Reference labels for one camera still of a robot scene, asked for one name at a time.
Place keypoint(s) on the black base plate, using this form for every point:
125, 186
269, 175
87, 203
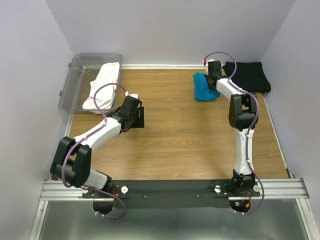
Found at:
156, 194

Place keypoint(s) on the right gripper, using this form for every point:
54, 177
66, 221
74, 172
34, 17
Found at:
207, 75

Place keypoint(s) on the aluminium frame rail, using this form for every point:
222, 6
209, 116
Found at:
291, 188

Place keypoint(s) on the blue t shirt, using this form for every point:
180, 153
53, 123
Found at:
202, 92

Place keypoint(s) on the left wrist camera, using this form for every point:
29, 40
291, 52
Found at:
134, 95

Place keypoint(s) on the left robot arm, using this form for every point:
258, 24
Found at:
72, 160

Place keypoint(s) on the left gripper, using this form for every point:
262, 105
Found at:
140, 122

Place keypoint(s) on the white table edge rail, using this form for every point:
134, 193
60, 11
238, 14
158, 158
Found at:
162, 66

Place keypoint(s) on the folded black t shirt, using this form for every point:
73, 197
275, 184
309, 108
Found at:
250, 77

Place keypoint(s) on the clear plastic bin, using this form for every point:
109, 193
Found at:
83, 69

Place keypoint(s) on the white t shirt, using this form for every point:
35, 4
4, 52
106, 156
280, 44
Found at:
108, 73

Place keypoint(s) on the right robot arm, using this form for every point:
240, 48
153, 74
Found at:
242, 116

